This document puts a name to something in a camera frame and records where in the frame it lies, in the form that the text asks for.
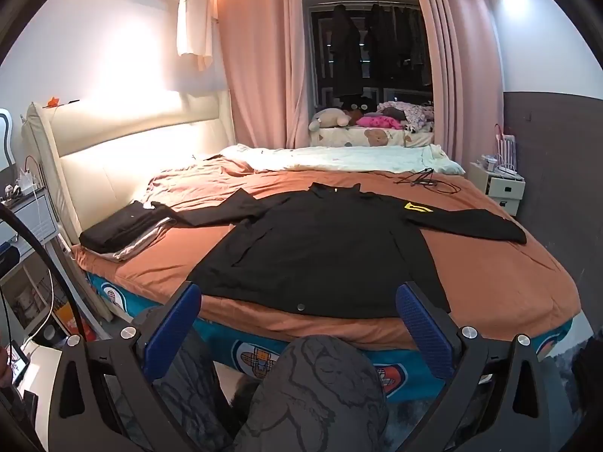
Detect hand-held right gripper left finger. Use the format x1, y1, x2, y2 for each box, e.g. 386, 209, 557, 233
47, 281, 203, 452

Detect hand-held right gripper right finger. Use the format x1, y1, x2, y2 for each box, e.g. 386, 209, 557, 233
396, 281, 566, 452

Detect black jacket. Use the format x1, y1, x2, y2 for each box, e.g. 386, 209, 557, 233
152, 183, 527, 319

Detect pile of patterned clothes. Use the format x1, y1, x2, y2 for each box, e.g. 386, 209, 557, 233
377, 101, 437, 134

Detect folded grey garment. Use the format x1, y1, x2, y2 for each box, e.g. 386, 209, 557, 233
100, 223, 179, 263

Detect folded black garment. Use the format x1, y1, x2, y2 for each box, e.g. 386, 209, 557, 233
79, 200, 176, 251

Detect person's patterned grey pants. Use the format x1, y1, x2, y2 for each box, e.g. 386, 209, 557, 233
127, 306, 391, 452

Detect smartphone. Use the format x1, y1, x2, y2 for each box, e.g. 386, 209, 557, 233
8, 339, 32, 385

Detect white nightstand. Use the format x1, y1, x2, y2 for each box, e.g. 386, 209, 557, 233
468, 161, 526, 217

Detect cream padded bed headboard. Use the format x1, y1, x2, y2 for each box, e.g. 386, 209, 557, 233
21, 89, 236, 246

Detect white bedside desk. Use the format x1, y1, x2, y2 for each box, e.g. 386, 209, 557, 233
0, 183, 63, 250

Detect pale green duvet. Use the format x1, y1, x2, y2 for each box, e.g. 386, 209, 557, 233
219, 144, 467, 175

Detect bear print window cushion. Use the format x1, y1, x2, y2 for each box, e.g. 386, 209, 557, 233
308, 125, 436, 150

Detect pink striped bag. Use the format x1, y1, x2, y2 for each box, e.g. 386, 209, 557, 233
494, 124, 517, 166

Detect pink cloth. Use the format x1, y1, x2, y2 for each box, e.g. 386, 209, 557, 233
355, 114, 402, 129

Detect beige plush toy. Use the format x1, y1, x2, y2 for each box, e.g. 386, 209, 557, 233
308, 107, 353, 131

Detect pink curtain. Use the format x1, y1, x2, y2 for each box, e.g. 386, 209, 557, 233
216, 0, 312, 152
409, 0, 508, 176

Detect dark hanging coat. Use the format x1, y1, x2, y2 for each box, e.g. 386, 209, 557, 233
329, 5, 366, 101
366, 4, 402, 99

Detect white hanging shirt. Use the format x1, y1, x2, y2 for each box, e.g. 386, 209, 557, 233
175, 0, 214, 73

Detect black cables on bed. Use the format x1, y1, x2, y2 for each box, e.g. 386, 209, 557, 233
393, 167, 465, 195

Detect thick black cable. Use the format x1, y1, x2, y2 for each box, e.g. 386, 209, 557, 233
0, 204, 90, 342

